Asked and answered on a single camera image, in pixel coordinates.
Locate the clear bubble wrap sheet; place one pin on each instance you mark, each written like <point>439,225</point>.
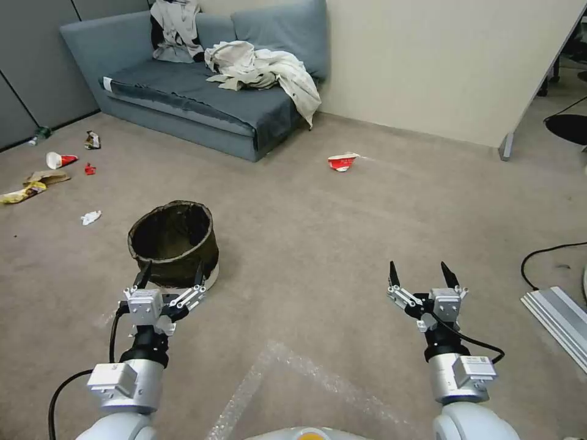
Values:
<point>298,389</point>

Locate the brown paper bag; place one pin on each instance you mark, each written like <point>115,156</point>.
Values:
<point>50,177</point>

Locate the blue-grey sofa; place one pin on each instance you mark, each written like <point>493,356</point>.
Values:
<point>137,105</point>

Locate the crushed red paper bowl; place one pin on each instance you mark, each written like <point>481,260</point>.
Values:
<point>341,162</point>

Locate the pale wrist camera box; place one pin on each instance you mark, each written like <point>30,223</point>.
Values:
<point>445,305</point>
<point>143,306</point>

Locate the silver aluminium rails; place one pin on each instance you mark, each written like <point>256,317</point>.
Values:
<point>559,321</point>

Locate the black round floor base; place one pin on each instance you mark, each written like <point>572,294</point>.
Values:
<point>568,129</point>

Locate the crumpled white tissue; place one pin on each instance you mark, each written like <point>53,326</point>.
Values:
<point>90,218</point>

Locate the small red scrap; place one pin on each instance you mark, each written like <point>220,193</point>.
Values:
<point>90,169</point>

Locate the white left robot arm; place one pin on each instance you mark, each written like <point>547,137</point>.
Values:
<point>133,389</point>

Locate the crumpled white cloth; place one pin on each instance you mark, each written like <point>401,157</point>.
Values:
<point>275,73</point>

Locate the blue-grey sofa back cushion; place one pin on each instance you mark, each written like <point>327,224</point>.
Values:
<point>215,30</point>
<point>284,32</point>

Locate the red and white paper cup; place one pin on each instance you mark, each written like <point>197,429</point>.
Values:
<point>62,159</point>

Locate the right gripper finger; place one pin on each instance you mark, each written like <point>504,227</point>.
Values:
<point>403,295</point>
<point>451,277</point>

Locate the white partition panel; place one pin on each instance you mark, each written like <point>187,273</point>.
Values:
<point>435,64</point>

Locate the dark round trash can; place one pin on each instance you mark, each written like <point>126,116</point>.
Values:
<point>172,238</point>

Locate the white robot front shell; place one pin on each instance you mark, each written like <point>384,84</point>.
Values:
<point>307,433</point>

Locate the yellow snack wrapper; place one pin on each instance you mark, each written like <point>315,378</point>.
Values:
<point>20,195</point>

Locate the black and white patterned cloth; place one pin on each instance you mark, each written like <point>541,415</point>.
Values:
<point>176,27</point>

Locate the black office chair base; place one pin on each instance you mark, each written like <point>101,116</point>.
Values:
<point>568,59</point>

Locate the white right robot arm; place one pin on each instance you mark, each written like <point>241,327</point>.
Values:
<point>463,412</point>

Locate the crumpled snack wrapper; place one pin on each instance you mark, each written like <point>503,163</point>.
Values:
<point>93,140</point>

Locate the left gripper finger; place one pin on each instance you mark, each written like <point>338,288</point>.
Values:
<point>141,277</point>
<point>190,298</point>

